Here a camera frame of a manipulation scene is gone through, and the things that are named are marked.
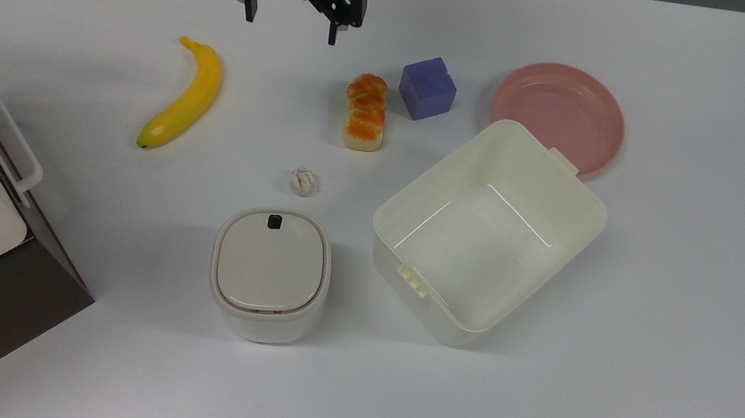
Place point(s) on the black button on trash can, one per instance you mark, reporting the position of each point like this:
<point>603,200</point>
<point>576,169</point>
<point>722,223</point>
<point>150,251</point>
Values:
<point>275,222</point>

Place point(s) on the white lidded trash can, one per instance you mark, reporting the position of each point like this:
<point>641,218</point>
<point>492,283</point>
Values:
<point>269,271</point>

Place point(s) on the orange glazed bread loaf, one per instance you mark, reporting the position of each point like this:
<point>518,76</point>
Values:
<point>365,113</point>

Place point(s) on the yellow banana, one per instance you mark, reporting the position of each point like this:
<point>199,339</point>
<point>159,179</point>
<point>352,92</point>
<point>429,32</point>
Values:
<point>187,99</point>

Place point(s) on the purple cube block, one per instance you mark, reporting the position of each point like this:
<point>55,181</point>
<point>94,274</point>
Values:
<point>426,89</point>

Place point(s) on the crumpled white paper ball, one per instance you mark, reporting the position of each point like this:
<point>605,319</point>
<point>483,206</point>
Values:
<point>303,182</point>

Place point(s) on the pink plastic plate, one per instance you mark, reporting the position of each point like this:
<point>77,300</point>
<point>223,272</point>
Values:
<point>568,109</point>

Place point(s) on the cream plastic storage box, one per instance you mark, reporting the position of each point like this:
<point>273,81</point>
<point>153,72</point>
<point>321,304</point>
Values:
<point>488,235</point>

